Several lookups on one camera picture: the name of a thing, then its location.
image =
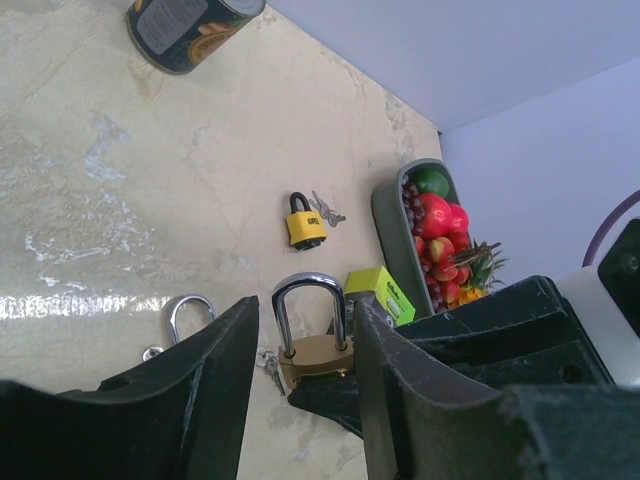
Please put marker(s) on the small red fruits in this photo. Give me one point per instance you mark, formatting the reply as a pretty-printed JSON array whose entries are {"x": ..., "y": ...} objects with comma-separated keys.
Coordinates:
[{"x": 449, "y": 275}]

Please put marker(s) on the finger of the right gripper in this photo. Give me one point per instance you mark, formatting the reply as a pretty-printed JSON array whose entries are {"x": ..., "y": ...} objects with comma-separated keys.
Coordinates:
[{"x": 332, "y": 397}]

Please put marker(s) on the tin can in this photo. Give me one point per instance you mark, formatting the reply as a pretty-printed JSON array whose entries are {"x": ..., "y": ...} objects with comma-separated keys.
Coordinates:
[{"x": 177, "y": 35}]

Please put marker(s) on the large brass padlock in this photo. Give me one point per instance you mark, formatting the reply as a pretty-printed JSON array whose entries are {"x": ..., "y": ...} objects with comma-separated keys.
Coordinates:
[{"x": 180, "y": 315}]

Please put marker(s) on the grey fruit tray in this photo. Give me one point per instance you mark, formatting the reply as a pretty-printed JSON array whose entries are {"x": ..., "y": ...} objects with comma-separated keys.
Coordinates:
[{"x": 395, "y": 237}]

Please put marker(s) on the red apple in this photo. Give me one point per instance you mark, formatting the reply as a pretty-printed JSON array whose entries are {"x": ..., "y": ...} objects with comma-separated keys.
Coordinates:
[
  {"x": 459, "y": 218},
  {"x": 438, "y": 216}
]

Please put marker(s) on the black green razor box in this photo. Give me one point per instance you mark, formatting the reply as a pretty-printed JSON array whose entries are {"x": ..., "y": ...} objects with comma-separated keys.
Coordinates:
[{"x": 375, "y": 286}]

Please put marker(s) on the small loose keys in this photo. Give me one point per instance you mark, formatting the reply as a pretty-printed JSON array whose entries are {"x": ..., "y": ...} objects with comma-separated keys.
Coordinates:
[{"x": 268, "y": 361}]

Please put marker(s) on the silver keys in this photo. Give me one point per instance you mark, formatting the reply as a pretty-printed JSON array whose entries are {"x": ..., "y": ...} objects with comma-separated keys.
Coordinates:
[{"x": 332, "y": 217}]

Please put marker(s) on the long shackle brass padlock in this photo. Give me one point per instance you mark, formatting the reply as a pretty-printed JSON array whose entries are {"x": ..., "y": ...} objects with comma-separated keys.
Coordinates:
[{"x": 316, "y": 356}]

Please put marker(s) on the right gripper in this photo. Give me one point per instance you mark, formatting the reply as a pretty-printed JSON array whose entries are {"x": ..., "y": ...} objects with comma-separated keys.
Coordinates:
[{"x": 524, "y": 334}]

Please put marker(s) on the dark grape bunch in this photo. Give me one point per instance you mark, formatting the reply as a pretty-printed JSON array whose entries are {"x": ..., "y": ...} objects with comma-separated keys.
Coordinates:
[{"x": 429, "y": 252}]

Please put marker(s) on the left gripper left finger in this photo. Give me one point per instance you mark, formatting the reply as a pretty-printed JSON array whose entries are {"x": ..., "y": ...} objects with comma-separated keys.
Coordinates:
[{"x": 180, "y": 415}]

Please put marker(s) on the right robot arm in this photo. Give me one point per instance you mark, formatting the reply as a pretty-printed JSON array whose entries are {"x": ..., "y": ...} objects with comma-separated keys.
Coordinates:
[{"x": 605, "y": 299}]

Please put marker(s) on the yellow padlock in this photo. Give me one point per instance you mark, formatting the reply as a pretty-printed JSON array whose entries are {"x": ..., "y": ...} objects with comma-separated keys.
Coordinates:
[{"x": 305, "y": 226}]

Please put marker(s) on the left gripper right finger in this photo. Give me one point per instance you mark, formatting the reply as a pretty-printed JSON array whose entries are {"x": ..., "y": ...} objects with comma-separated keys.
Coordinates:
[{"x": 423, "y": 420}]

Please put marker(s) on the orange spiky fruit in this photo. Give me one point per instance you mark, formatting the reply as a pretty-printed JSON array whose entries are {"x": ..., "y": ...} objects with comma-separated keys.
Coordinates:
[{"x": 469, "y": 294}]

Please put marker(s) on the green lime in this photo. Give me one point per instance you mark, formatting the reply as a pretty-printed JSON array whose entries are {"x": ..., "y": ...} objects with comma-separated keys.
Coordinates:
[{"x": 431, "y": 181}]

